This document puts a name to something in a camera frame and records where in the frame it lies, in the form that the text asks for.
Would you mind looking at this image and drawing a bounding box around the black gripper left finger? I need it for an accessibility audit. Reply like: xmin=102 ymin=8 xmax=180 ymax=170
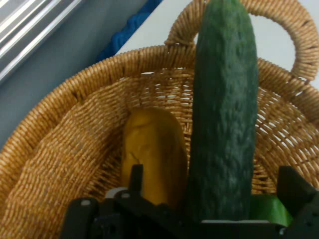
xmin=59 ymin=163 xmax=160 ymax=239

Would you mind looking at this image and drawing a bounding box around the blue cloth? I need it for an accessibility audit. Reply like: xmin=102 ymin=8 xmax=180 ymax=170
xmin=96 ymin=0 xmax=164 ymax=63

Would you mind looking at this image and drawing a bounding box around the long green cucumber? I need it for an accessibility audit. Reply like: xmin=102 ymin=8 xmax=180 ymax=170
xmin=187 ymin=0 xmax=260 ymax=223

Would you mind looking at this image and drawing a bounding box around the long aluminium frame rail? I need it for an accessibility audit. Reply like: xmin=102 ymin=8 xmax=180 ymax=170
xmin=0 ymin=0 xmax=83 ymax=84

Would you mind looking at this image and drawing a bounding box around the green toy bell pepper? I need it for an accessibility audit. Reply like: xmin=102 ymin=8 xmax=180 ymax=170
xmin=250 ymin=194 xmax=294 ymax=228

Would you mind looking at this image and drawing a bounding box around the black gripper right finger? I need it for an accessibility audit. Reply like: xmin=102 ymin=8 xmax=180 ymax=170
xmin=276 ymin=165 xmax=319 ymax=239

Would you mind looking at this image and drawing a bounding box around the woven wicker basket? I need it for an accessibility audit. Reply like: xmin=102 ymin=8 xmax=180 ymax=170
xmin=0 ymin=0 xmax=319 ymax=239

